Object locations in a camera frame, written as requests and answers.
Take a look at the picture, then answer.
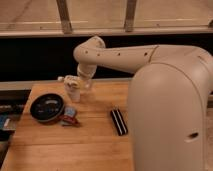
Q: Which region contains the black ceramic bowl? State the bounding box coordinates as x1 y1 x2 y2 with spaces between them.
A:
30 93 65 123

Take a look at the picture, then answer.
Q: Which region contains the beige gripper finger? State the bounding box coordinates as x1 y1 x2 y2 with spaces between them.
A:
64 75 80 88

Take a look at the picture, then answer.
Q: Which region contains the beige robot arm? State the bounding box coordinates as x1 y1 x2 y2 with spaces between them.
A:
73 36 213 171

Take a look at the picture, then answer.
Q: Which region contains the red small tool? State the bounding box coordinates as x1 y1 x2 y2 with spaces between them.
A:
61 115 80 127

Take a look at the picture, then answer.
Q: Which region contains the clear plastic bottle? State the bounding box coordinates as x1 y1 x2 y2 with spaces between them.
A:
57 75 90 102

